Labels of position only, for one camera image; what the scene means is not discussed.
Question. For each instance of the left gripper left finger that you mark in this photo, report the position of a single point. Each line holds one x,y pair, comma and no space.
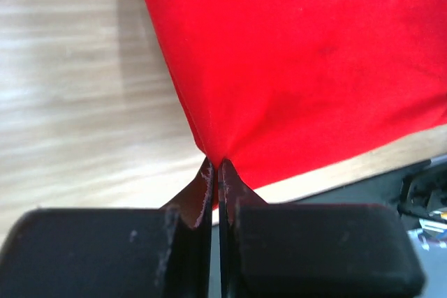
69,252

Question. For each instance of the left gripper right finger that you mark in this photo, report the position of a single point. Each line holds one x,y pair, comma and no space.
311,250

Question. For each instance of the red t-shirt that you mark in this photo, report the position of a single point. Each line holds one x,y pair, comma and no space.
283,87

